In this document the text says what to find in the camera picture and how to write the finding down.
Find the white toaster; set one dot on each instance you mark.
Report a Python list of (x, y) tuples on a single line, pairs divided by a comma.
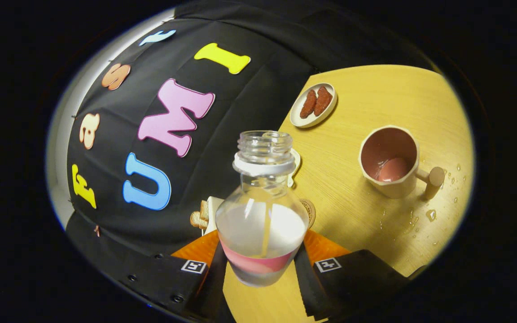
[(213, 208)]

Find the small pink clip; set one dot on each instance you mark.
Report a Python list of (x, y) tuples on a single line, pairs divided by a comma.
[(97, 231)]

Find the clear juice bottle pink label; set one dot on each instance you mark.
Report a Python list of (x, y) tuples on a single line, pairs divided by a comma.
[(263, 233)]

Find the wooden table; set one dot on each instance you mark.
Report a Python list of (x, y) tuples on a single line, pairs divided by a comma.
[(352, 215)]

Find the round brown coaster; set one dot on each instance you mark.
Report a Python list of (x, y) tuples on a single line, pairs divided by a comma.
[(310, 213)]

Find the white rectangular divided dish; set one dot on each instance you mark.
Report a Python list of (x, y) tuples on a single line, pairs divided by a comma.
[(296, 163)]

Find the round white plate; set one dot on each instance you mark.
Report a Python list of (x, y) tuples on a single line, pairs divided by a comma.
[(328, 114)]

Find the red fried food piece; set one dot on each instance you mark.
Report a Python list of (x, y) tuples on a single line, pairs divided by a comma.
[(323, 100), (308, 104)]

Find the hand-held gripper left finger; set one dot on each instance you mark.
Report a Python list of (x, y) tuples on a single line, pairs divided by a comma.
[(211, 291)]

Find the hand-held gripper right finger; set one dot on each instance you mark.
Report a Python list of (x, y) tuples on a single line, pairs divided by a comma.
[(305, 287)]

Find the cream cup pink inside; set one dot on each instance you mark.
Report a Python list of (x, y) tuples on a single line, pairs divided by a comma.
[(388, 157)]

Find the toast slice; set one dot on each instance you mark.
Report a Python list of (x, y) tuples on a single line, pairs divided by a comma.
[(204, 208), (198, 220)]

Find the black backdrop cloth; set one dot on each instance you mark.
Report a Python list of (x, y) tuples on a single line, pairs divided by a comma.
[(240, 112)]

